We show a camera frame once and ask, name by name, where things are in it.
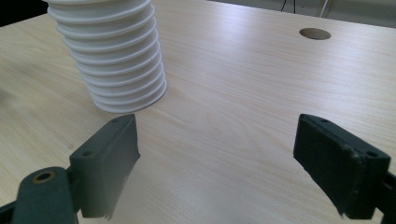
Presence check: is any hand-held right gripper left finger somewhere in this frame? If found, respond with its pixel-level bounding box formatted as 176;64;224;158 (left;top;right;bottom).
68;113;141;220

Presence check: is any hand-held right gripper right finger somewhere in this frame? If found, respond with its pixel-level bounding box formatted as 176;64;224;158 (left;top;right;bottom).
292;113;391;220

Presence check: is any stack of white paper cups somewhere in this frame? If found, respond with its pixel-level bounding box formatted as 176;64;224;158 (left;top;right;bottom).
43;0;168;114

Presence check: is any white cable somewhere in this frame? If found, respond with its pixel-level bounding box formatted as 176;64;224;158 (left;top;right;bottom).
317;0;331;18

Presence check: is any black cable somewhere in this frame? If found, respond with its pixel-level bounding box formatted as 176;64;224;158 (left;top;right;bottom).
280;0;297;14

